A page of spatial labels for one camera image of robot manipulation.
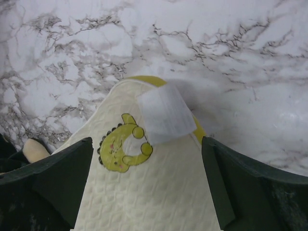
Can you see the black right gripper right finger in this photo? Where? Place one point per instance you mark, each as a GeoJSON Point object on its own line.
{"type": "Point", "coordinates": [249, 195]}

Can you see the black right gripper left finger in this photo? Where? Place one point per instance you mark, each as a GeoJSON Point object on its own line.
{"type": "Point", "coordinates": [46, 195]}

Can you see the black yellow flower pillowcase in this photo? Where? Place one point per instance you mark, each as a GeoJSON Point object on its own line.
{"type": "Point", "coordinates": [11, 159]}

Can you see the white pillow yellow edge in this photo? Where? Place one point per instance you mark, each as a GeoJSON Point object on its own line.
{"type": "Point", "coordinates": [134, 185]}

